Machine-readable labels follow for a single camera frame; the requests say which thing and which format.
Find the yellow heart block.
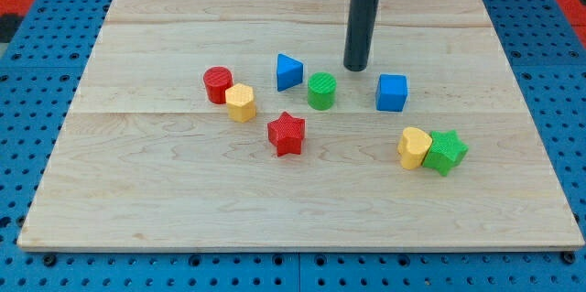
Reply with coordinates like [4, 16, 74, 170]
[397, 126, 432, 169]

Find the red star block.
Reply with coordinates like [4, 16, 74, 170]
[267, 112, 306, 157]

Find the green cylinder block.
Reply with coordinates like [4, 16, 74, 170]
[308, 72, 337, 111]

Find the blue triangle block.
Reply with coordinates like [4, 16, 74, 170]
[276, 53, 304, 92]

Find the yellow hexagon block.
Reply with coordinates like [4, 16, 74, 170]
[225, 83, 256, 123]

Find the light wooden board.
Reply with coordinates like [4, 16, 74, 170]
[17, 0, 584, 253]

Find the red cylinder block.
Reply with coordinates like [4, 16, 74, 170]
[202, 66, 233, 104]

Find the blue cube block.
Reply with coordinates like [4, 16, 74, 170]
[375, 74, 408, 112]

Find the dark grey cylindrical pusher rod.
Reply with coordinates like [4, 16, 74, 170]
[343, 0, 379, 71]

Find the green star block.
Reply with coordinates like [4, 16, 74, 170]
[422, 130, 469, 177]

